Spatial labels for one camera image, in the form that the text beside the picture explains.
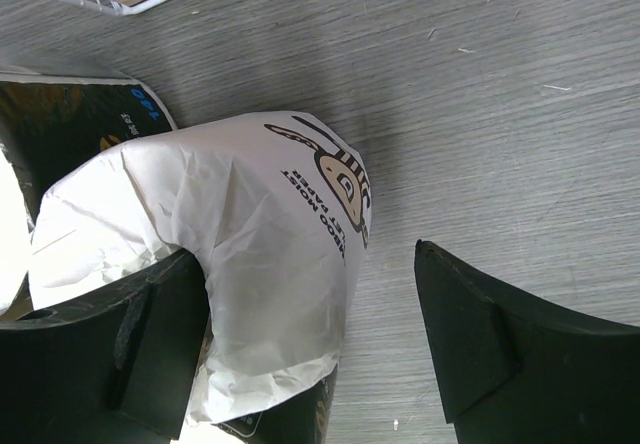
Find white toilet paper roll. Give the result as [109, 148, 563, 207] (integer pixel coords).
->
[28, 111, 372, 424]

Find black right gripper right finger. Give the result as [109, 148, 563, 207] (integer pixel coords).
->
[414, 241, 639, 443]

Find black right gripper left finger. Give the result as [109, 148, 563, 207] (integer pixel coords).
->
[1, 250, 209, 443]

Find black roll front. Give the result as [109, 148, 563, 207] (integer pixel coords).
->
[214, 366, 339, 443]

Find black wrapped toilet paper roll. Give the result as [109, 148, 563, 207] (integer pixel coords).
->
[0, 66, 179, 320]

